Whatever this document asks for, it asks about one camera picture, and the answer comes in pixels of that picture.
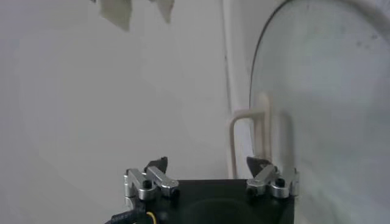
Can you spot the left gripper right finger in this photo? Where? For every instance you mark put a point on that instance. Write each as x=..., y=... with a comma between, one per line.
x=263, y=179

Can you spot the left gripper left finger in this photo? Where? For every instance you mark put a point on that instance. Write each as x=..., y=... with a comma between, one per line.
x=146, y=190

